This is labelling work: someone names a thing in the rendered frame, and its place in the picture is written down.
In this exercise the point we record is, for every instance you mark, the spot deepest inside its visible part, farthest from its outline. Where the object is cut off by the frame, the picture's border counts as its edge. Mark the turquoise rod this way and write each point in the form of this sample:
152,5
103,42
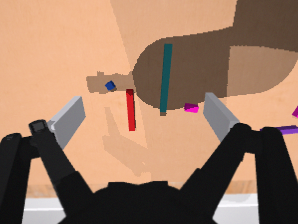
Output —
165,77

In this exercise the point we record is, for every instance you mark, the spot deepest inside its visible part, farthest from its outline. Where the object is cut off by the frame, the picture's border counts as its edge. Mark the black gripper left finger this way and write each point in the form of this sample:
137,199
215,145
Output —
79,202

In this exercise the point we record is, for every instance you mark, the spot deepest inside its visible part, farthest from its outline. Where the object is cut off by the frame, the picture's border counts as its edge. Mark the purple rod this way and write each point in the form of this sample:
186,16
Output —
288,129

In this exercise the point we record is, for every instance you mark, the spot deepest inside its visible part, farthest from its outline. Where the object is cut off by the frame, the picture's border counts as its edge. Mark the short magenta block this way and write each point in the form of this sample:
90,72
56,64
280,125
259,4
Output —
191,107
295,113

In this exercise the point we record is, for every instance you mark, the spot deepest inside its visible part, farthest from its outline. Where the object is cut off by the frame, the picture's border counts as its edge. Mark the red rod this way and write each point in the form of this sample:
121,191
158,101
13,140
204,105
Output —
130,109

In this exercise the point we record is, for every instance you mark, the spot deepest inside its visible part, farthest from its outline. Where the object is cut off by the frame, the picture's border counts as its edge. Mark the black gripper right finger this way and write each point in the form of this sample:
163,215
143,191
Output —
277,184

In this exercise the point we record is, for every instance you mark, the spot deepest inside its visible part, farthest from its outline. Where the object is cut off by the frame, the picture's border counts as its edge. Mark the small blue block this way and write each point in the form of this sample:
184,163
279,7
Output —
110,85

